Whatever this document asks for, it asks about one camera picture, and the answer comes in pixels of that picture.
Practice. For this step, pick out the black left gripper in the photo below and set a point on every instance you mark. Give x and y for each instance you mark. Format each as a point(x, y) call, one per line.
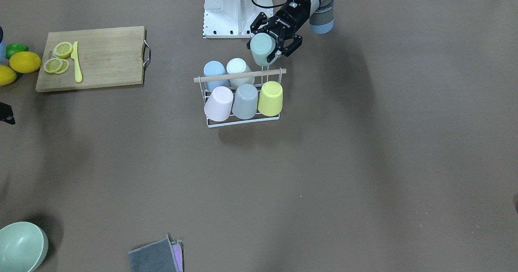
point(292, 16)

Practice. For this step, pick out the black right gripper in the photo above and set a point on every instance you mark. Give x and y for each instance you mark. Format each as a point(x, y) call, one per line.
point(6, 113)

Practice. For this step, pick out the green plastic cup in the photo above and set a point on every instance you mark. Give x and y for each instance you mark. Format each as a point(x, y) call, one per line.
point(261, 46)

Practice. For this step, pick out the pink plastic cup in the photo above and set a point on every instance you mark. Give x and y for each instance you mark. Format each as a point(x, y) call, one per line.
point(219, 104)

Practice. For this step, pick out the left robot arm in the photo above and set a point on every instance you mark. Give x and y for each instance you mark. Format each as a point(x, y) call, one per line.
point(321, 19)

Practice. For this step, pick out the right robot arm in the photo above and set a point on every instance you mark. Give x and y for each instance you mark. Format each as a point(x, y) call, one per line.
point(2, 46)

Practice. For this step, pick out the white plastic cup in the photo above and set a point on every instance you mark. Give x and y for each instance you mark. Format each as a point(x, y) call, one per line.
point(236, 66)

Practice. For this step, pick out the yellow plastic cup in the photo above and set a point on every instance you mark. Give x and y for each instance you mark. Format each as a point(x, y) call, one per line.
point(270, 101)

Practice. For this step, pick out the light blue plastic cup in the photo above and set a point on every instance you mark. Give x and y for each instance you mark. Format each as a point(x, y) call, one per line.
point(215, 68)

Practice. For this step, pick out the grey plastic cup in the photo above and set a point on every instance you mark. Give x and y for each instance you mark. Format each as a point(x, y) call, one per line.
point(245, 102)

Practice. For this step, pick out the whole yellow lemon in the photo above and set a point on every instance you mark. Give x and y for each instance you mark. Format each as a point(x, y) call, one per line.
point(7, 75)
point(25, 62)

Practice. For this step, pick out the green lime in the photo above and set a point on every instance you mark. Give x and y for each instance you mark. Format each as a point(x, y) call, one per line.
point(14, 48)

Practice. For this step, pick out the lemon slice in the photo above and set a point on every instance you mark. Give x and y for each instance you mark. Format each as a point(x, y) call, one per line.
point(65, 66)
point(53, 65)
point(63, 50)

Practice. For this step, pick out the lemon slice lower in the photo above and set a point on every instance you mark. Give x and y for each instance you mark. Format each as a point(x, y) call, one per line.
point(65, 66)

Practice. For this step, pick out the wooden cutting board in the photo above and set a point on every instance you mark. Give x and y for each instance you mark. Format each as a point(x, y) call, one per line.
point(107, 57)

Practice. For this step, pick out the light green bowl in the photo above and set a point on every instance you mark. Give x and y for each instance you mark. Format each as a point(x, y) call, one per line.
point(23, 247)

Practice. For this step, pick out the grey folded cloth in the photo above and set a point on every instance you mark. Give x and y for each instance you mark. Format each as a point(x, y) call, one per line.
point(161, 256)

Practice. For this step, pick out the white wire cup rack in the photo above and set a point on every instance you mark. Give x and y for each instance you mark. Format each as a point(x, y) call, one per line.
point(263, 75)

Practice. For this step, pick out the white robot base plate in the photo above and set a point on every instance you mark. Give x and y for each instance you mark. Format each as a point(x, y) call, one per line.
point(232, 18)

